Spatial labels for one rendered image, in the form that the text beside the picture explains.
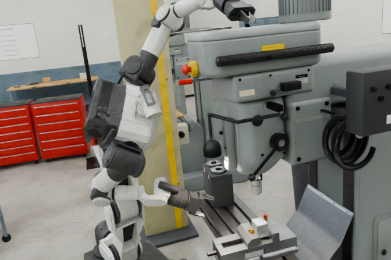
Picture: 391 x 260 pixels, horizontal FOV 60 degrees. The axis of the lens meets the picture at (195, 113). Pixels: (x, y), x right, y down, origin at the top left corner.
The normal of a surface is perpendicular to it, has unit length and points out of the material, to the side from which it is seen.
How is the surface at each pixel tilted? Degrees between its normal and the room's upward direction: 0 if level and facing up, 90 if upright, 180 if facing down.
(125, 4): 90
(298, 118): 90
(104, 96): 57
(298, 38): 90
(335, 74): 90
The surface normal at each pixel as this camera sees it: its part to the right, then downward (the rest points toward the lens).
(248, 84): 0.30, 0.20
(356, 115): -0.95, 0.16
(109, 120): 0.45, -0.40
